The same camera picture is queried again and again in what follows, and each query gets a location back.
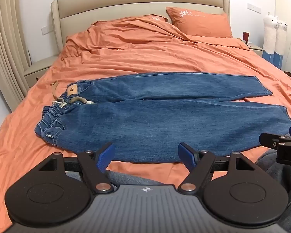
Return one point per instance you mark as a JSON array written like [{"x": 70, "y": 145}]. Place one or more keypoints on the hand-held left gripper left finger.
[{"x": 104, "y": 157}]

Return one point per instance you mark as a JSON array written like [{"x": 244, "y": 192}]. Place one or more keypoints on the beige upholstered bed headboard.
[{"x": 106, "y": 7}]

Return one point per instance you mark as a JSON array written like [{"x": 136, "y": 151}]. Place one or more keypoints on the orange duvet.
[{"x": 140, "y": 51}]

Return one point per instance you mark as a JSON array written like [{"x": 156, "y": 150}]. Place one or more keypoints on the dark red cup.
[{"x": 246, "y": 37}]

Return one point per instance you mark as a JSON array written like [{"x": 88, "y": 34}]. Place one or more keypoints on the orange embroidered pillow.
[
  {"x": 157, "y": 18},
  {"x": 201, "y": 21}
]

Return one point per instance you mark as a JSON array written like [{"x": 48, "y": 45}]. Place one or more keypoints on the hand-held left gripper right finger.
[{"x": 186, "y": 155}]

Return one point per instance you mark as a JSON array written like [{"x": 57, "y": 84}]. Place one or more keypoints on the beige curtain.
[{"x": 7, "y": 41}]

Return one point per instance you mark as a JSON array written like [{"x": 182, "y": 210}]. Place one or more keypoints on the blue denim pants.
[{"x": 148, "y": 123}]

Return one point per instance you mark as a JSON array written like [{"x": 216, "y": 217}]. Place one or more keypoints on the white alpaca plush toy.
[
  {"x": 280, "y": 43},
  {"x": 269, "y": 36}
]

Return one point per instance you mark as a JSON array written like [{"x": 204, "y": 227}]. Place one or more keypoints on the white wall switch panel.
[{"x": 254, "y": 7}]

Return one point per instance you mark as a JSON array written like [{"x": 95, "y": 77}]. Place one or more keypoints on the white wall outlet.
[{"x": 44, "y": 30}]

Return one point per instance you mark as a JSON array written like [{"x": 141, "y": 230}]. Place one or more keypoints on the tan belt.
[{"x": 53, "y": 89}]

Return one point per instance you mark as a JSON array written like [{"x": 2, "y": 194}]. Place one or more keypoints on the beige nightstand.
[
  {"x": 255, "y": 49},
  {"x": 40, "y": 69}
]

